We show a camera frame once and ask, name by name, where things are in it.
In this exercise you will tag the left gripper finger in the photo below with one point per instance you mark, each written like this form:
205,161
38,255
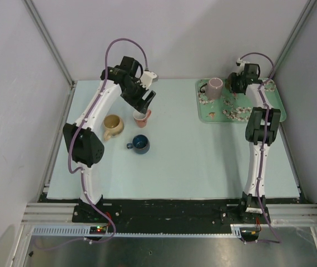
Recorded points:
148,100
136,103

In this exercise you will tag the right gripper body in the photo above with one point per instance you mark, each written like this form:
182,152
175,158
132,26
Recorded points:
238,79

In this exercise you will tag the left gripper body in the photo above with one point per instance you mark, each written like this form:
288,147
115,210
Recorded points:
136,90

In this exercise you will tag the pink mug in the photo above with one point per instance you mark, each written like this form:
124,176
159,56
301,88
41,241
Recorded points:
141,119

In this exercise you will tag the mauve mug black handle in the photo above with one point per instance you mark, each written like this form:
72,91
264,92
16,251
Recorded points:
212,88

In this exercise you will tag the beige round mug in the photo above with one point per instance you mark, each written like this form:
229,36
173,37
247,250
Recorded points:
113,125

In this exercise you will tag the dark blue mug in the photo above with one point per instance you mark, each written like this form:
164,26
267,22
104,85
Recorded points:
140,144

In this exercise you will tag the brown mug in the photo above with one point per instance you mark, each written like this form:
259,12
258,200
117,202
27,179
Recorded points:
230,84

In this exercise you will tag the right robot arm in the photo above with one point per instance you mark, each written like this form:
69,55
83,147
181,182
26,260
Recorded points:
261,131

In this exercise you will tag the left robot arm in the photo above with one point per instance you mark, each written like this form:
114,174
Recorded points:
82,138

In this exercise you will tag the green floral tray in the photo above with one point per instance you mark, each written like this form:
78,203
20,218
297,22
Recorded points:
230,107

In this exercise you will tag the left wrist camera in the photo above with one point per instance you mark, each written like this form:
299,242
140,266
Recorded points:
148,78

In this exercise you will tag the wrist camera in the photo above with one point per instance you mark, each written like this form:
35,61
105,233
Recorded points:
148,78
240,64

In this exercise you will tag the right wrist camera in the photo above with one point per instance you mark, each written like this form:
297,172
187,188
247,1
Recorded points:
240,64

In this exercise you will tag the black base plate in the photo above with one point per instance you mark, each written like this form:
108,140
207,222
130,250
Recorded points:
157,216

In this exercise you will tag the grey cable duct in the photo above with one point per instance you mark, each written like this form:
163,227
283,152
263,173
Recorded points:
86,231

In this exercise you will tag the aluminium frame rail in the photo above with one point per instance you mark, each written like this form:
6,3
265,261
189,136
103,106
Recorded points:
61,214

